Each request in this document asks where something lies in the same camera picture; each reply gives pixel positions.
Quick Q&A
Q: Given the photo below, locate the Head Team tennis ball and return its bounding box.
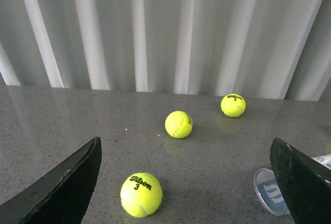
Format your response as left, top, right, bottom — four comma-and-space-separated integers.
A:
165, 111, 193, 139

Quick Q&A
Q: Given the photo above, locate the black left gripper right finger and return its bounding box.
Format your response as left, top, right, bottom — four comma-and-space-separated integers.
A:
269, 138, 330, 223

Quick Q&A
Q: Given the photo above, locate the wilson 3 tennis ball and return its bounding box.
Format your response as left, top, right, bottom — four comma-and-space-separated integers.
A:
120, 172, 163, 218
220, 94, 246, 117

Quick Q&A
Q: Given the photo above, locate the far Wilson 3 tennis ball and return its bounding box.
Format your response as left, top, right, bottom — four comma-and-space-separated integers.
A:
220, 94, 246, 117

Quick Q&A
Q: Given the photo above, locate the near Wilson 3 tennis ball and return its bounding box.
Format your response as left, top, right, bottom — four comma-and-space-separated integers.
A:
120, 172, 163, 218

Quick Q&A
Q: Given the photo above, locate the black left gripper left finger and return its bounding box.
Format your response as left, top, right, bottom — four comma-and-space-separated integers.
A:
1, 137, 102, 223

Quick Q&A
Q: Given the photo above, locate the white pleated curtain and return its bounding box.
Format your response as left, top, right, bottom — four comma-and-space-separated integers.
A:
1, 0, 330, 102

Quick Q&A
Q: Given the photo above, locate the Wilson tennis ball can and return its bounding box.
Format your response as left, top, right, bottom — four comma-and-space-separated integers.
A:
253, 155, 330, 216

